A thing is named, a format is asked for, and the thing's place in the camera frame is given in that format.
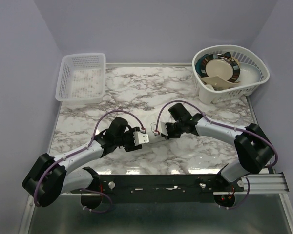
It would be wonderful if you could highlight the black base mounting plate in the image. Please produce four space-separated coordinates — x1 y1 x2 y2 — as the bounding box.
70 168 245 213

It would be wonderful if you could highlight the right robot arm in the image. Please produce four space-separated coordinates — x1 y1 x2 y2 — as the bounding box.
162 103 275 191

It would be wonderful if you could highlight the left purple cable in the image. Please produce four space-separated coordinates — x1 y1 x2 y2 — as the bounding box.
33 110 147 213

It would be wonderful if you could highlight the white round dish basket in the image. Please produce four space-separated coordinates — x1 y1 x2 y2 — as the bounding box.
192 45 270 104

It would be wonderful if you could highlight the white rectangular perforated basket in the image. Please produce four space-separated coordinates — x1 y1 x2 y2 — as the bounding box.
55 53 106 105

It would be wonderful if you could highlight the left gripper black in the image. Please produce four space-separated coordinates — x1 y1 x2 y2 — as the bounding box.
115 127 143 153

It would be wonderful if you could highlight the white oval dish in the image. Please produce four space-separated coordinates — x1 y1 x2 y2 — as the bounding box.
237 63 261 86

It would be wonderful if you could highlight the striped rim plate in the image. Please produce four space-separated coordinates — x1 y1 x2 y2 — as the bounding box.
195 52 240 83

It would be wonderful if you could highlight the white printed t shirt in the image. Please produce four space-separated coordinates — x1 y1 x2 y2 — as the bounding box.
134 118 184 145

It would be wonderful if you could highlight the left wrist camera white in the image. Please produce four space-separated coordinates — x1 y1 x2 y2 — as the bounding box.
133 131 149 146

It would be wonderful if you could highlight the beige plastic dish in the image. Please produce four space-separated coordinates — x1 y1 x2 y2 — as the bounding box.
201 76 240 89

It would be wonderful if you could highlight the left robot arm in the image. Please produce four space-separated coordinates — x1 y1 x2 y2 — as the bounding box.
22 117 149 207

